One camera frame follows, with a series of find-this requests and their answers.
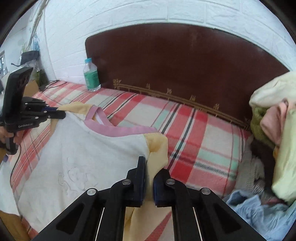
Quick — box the pale green cream garment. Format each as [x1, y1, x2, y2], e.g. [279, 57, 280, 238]
[249, 71, 295, 204]

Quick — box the dark brown wooden headboard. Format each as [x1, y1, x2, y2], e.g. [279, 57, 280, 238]
[85, 23, 288, 128]

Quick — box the olive green garment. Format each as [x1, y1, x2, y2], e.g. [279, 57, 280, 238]
[250, 106, 275, 149]

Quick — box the person left hand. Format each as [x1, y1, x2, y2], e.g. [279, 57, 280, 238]
[0, 126, 25, 145]

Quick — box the cardboard box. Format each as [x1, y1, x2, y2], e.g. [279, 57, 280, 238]
[23, 80, 39, 97]

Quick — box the red plaid bed sheet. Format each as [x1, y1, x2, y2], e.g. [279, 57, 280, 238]
[10, 82, 249, 237]

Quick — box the light blue knit sweater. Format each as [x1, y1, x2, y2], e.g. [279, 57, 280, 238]
[223, 190, 295, 240]

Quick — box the pink garment in pile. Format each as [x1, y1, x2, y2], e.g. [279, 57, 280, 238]
[260, 99, 288, 146]

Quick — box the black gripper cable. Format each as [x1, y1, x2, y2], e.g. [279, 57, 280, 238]
[9, 143, 23, 181]

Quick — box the clear plastic water bottle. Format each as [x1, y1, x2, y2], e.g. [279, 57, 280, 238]
[83, 58, 101, 92]

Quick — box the white yellow pink-collar shirt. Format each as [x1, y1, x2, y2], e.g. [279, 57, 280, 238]
[18, 102, 170, 240]

